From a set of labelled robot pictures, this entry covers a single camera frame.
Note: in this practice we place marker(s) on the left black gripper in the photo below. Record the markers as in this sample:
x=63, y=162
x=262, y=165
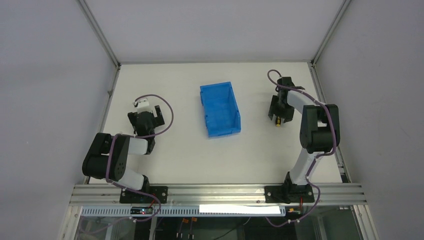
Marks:
x=145, y=118

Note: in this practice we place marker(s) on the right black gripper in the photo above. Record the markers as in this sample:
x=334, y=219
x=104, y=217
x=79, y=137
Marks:
x=278, y=108

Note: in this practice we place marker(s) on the yellow black screwdriver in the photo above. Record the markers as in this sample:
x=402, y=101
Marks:
x=278, y=121

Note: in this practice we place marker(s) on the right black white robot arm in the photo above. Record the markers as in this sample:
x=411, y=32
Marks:
x=319, y=135

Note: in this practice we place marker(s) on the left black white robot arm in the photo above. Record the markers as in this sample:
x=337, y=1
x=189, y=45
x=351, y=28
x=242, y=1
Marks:
x=108, y=155

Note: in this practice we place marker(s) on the blue plastic storage bin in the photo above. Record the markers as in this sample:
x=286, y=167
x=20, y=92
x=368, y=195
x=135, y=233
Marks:
x=221, y=113

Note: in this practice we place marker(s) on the small black controller board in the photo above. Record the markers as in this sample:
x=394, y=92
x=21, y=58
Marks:
x=141, y=211

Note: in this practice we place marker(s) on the white label strip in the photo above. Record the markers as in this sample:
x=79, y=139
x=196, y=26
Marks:
x=239, y=209

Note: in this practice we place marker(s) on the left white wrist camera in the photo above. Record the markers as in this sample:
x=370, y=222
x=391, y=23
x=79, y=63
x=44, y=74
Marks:
x=142, y=105

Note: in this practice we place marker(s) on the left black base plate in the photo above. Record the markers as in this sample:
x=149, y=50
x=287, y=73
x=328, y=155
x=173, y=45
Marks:
x=143, y=195

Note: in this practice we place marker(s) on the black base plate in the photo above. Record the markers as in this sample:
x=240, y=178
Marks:
x=143, y=195
x=289, y=194

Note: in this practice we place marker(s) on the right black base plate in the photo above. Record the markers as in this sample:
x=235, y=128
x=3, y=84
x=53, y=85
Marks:
x=289, y=194

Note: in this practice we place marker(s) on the slotted grey cable duct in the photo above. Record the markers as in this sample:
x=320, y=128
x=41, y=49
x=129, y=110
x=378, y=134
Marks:
x=165, y=211

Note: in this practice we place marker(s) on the aluminium extrusion rail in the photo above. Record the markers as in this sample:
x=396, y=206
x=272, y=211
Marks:
x=329, y=194

